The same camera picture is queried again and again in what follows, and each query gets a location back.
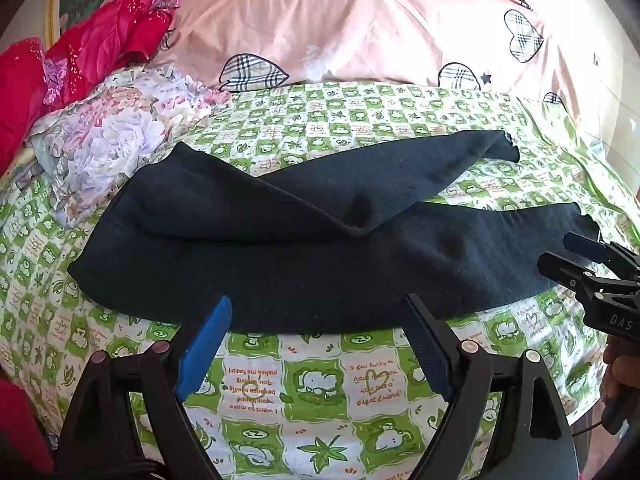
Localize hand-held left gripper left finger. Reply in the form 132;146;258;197
52;295;233;480

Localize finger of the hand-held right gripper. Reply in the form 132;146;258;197
537;252;613;296
564;232;640;276

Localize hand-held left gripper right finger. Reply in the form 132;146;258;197
399;293;580;480

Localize black pants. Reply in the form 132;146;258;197
67;130;598;335

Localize person's right hand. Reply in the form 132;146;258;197
602;335;640;405

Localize green checked bed sheet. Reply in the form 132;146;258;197
0;80;640;480

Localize dark red cloth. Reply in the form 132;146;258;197
0;379;55;477

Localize floral pillow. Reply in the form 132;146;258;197
15;62;233;226

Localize pink quilt with plaid hearts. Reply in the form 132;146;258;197
155;0;576;111

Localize red sequined quilt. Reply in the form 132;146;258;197
0;0;181;171

